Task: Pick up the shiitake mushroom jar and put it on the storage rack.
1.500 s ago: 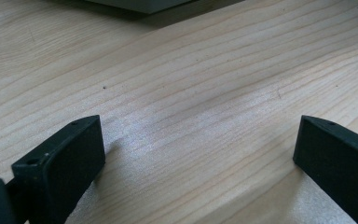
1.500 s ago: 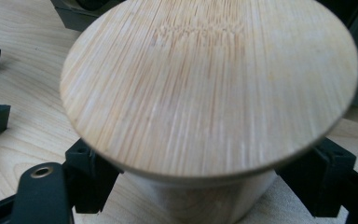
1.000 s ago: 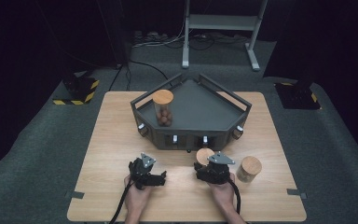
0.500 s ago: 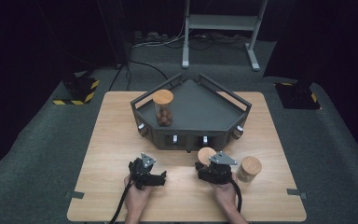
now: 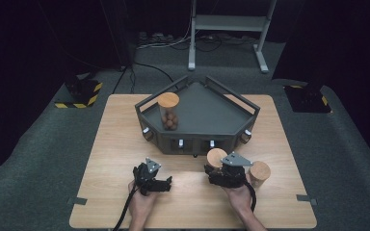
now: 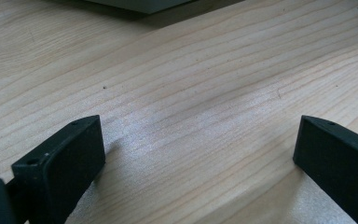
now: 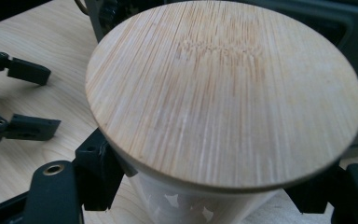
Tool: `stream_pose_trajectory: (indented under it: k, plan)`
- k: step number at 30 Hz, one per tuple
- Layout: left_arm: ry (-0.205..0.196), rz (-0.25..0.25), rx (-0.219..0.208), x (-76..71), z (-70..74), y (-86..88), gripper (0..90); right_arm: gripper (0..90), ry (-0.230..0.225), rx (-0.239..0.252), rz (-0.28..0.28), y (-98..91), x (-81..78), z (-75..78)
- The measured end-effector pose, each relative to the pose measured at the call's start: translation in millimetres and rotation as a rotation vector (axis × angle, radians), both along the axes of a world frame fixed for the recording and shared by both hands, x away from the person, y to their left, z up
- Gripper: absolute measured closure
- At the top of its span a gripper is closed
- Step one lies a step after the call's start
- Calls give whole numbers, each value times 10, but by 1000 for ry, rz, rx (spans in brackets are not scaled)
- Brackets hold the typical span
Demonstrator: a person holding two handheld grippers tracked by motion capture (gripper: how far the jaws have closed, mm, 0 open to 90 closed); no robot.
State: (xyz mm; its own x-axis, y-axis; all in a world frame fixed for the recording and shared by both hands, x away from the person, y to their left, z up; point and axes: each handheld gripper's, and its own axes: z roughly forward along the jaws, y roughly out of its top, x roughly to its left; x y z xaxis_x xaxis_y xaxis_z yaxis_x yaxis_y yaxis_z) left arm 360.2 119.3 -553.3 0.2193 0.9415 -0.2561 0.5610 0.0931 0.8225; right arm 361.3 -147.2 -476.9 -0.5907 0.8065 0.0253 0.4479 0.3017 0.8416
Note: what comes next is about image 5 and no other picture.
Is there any black power strip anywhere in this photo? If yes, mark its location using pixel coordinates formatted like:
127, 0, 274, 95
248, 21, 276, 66
138, 31, 175, 45

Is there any glass jar with pale contents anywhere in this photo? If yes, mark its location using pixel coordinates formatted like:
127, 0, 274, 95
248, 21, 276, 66
248, 161, 272, 191

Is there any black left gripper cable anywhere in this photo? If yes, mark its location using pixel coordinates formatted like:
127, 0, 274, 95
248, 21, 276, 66
113, 185, 140, 231

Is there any glass jar with brown nuts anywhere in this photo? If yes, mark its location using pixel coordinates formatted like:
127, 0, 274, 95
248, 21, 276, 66
157, 91, 181, 131

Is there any stand base with striped tape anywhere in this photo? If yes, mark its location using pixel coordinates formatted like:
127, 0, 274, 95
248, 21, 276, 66
54, 75, 104, 110
283, 81, 332, 114

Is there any grey tape strip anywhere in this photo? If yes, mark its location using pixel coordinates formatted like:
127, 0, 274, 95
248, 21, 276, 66
296, 193, 318, 206
66, 196, 88, 206

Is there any black corner shelf rack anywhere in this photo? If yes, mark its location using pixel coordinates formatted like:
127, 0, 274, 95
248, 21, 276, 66
134, 75, 261, 158

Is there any grey metal stand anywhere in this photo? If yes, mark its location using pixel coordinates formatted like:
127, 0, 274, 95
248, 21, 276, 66
187, 0, 278, 74

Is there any black floor cable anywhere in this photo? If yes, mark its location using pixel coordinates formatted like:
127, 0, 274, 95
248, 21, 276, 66
112, 62, 175, 94

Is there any glass jar with red contents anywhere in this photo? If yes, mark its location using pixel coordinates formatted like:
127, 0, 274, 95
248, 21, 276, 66
206, 147, 228, 170

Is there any person's left hand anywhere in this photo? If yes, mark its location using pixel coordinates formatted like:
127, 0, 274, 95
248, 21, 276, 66
127, 182, 158, 220

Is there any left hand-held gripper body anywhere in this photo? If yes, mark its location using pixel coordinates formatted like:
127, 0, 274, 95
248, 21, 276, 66
132, 157, 162, 196

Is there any bundle of floor cables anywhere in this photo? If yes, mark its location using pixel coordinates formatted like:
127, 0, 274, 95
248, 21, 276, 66
136, 30, 258, 53

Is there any person's right hand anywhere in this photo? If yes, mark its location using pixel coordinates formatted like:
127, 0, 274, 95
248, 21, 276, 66
222, 172, 254, 215

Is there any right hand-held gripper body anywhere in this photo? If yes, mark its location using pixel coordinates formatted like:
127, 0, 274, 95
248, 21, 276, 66
216, 151, 254, 189

